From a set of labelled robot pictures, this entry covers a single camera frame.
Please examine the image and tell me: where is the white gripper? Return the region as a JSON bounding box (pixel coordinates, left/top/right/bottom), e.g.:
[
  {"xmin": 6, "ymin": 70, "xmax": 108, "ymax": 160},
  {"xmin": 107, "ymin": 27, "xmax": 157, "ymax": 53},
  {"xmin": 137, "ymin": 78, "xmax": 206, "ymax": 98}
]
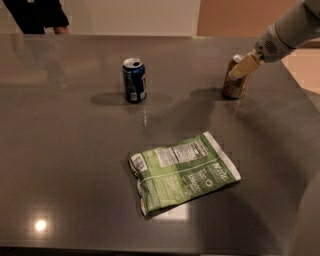
[{"xmin": 228, "ymin": 25, "xmax": 294, "ymax": 81}]

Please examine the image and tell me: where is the orange soda can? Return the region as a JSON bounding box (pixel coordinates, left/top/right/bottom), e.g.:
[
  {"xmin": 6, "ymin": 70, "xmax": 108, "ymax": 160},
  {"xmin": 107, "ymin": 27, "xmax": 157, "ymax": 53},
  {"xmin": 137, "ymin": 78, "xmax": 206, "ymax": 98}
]
[{"xmin": 222, "ymin": 54, "xmax": 249, "ymax": 100}]

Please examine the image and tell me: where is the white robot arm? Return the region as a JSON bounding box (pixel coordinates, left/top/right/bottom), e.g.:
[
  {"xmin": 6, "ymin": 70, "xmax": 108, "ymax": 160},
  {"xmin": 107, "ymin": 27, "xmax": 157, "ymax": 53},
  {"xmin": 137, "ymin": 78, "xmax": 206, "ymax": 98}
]
[{"xmin": 227, "ymin": 0, "xmax": 320, "ymax": 81}]

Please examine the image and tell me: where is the blue soda can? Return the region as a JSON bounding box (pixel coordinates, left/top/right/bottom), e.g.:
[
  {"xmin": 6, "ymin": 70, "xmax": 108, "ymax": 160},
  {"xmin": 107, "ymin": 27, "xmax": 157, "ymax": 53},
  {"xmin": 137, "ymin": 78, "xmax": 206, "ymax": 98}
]
[{"xmin": 122, "ymin": 58, "xmax": 147, "ymax": 103}]

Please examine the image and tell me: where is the green jalapeno chip bag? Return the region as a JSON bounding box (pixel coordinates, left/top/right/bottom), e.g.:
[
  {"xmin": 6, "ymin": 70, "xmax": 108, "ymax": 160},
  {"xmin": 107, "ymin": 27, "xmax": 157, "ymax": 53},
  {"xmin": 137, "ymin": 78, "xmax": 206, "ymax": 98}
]
[{"xmin": 128, "ymin": 132, "xmax": 241, "ymax": 215}]

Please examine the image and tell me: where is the person in dark clothes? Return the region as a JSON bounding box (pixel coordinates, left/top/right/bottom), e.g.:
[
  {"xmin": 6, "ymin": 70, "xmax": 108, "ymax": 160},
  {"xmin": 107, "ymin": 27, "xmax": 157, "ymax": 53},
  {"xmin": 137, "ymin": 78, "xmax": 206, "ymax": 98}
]
[{"xmin": 2, "ymin": 0, "xmax": 69, "ymax": 34}]

